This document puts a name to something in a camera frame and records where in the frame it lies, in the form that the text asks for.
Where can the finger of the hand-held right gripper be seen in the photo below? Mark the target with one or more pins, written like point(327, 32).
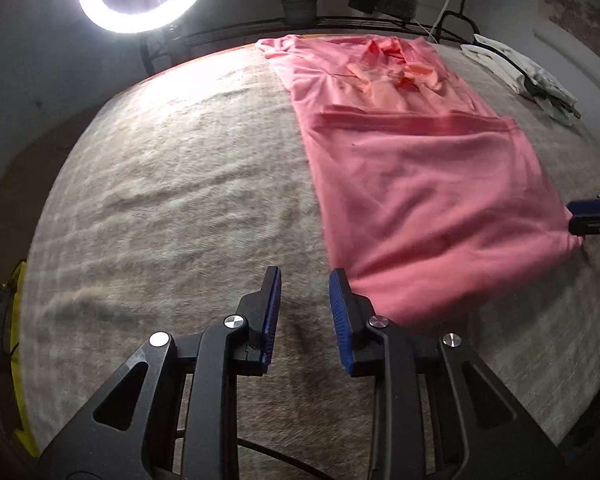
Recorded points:
point(587, 207)

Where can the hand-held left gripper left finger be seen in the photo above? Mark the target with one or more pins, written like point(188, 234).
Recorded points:
point(272, 320)

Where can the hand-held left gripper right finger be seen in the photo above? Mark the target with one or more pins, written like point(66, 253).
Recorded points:
point(340, 320)

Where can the pink shirt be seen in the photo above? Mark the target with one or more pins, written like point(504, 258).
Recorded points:
point(420, 185)

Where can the black metal clothes rack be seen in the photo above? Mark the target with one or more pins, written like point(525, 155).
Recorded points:
point(360, 22)

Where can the white folded garment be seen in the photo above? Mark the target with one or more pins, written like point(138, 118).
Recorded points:
point(530, 67)

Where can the plaid bed blanket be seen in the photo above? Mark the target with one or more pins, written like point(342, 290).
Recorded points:
point(155, 185)

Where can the black arched metal bar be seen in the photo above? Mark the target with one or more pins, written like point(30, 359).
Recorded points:
point(472, 22)

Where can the potted plant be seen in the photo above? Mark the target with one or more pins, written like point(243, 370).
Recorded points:
point(300, 10)

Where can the yellow metal frame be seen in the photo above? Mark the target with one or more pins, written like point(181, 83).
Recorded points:
point(19, 320)

